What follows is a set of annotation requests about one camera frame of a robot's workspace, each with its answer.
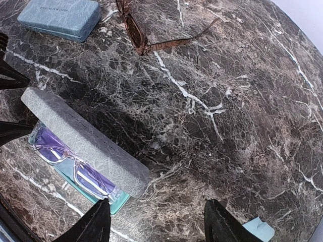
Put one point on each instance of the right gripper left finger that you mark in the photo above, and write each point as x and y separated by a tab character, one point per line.
94	225

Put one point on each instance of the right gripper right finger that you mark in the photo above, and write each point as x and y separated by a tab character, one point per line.
220	225

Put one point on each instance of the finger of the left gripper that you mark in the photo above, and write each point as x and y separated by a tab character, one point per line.
11	131

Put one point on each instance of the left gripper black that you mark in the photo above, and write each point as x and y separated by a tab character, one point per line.
10	78

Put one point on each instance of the pink transparent sunglasses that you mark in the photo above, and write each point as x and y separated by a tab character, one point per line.
56	153

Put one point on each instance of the light blue cleaning cloth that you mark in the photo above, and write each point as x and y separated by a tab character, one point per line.
66	169

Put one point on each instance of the beige glasses case teal lining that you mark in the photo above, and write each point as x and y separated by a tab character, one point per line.
116	164

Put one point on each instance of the blue-grey glasses case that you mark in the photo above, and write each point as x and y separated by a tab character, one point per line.
72	20

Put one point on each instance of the black front rail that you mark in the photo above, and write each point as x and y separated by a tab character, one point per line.
12	226

